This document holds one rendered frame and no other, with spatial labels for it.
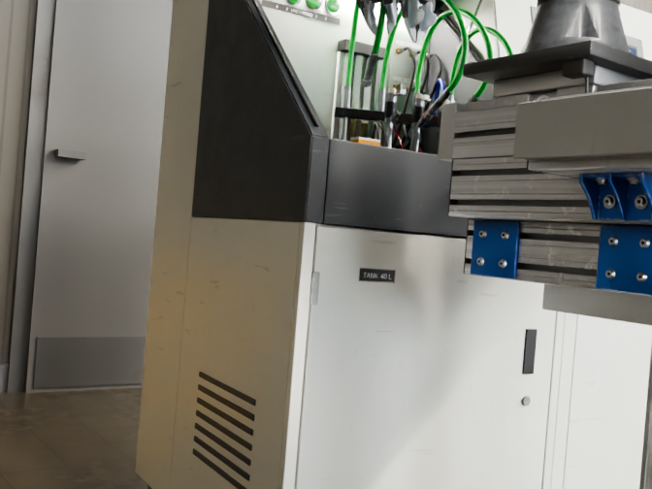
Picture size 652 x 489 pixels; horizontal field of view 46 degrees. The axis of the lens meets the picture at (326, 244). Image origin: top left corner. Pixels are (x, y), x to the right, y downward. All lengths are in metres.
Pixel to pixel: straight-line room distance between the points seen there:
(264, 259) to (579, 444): 0.89
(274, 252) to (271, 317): 0.13
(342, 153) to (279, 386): 0.45
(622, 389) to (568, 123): 1.19
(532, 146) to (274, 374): 0.74
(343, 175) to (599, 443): 0.95
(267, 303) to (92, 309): 2.15
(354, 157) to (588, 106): 0.64
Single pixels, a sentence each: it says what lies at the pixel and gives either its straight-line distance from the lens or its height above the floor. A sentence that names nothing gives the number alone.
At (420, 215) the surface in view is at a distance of 1.56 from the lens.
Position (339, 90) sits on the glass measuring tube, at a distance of 2.09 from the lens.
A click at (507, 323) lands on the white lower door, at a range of 1.74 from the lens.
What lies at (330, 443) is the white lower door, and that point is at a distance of 1.51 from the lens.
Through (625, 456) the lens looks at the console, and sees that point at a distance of 2.10.
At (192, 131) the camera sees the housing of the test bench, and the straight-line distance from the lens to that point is 1.99.
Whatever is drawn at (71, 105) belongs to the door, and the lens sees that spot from 3.58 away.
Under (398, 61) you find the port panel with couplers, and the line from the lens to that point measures 2.22.
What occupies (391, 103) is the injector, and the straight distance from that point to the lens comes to 1.84.
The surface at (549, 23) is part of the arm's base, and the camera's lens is 1.16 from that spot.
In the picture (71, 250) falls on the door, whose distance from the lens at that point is 3.57.
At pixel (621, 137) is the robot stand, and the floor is 0.90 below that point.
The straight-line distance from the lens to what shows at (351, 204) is 1.47.
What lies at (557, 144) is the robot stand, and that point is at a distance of 0.95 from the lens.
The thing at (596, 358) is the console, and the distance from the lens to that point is 1.96.
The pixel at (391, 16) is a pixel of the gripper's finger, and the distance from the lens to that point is 1.68.
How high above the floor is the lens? 0.76
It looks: level
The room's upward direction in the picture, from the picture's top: 5 degrees clockwise
